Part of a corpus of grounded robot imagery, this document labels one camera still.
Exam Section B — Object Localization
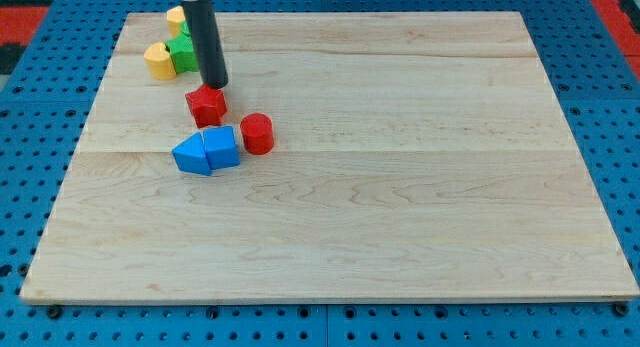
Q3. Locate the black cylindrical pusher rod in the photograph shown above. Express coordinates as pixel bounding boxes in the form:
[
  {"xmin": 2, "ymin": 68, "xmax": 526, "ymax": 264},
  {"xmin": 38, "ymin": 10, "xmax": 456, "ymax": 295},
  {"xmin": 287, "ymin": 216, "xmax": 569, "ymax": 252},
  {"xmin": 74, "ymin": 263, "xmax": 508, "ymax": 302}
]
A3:
[{"xmin": 181, "ymin": 0, "xmax": 228, "ymax": 89}]

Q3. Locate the red star block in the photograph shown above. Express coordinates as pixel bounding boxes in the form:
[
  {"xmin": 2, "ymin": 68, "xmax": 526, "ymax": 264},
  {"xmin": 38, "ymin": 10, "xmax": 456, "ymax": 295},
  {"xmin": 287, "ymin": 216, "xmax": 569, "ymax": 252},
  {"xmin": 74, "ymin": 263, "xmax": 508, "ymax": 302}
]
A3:
[{"xmin": 185, "ymin": 84, "xmax": 227, "ymax": 128}]

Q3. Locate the wooden board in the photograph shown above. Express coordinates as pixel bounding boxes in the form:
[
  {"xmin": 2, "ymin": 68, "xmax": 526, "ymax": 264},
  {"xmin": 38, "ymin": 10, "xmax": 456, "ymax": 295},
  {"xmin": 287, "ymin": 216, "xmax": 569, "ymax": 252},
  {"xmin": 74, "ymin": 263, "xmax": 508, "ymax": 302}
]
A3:
[{"xmin": 21, "ymin": 12, "xmax": 639, "ymax": 305}]

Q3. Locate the yellow pentagon block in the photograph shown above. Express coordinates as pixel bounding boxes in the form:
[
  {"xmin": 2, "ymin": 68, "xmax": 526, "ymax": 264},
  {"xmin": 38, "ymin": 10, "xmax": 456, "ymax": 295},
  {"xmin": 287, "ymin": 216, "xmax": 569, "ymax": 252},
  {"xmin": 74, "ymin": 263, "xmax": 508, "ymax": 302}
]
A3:
[{"xmin": 165, "ymin": 6, "xmax": 186, "ymax": 37}]

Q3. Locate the green block behind rod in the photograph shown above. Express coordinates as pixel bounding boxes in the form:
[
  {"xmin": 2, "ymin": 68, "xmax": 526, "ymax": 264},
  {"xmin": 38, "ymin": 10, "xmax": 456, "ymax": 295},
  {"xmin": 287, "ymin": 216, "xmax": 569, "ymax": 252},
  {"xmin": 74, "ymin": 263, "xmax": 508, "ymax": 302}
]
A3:
[{"xmin": 180, "ymin": 21, "xmax": 190, "ymax": 36}]

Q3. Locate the green star block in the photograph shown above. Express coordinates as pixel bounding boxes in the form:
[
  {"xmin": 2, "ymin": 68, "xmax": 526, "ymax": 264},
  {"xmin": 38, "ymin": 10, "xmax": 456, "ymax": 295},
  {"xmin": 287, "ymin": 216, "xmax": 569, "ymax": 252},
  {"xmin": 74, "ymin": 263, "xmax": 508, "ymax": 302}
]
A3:
[{"xmin": 165, "ymin": 34, "xmax": 199, "ymax": 74}]

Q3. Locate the yellow heart block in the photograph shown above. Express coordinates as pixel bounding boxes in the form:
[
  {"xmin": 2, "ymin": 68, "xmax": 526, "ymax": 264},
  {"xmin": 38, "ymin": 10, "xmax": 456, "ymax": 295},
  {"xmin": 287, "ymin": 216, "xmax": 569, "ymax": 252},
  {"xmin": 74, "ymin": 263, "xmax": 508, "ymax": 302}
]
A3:
[{"xmin": 143, "ymin": 42, "xmax": 177, "ymax": 80}]

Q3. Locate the red cylinder block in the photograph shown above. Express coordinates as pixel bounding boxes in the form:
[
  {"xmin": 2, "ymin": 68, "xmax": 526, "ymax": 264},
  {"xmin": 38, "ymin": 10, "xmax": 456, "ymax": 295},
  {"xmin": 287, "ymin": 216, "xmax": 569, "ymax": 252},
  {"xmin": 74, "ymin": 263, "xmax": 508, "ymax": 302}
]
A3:
[{"xmin": 240, "ymin": 113, "xmax": 274, "ymax": 155}]

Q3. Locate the blue cube block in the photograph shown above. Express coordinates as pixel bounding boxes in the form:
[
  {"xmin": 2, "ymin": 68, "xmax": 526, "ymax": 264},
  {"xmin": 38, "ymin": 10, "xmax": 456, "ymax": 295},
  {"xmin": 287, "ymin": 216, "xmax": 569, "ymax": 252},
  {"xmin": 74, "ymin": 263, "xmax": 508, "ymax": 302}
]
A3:
[{"xmin": 202, "ymin": 125, "xmax": 240, "ymax": 170}]

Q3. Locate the blue triangle block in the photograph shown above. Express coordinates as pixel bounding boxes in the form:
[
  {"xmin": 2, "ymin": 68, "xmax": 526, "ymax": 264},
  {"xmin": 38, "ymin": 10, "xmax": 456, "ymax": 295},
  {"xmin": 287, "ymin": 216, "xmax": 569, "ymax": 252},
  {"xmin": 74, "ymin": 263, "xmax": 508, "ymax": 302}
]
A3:
[{"xmin": 171, "ymin": 132, "xmax": 212, "ymax": 176}]

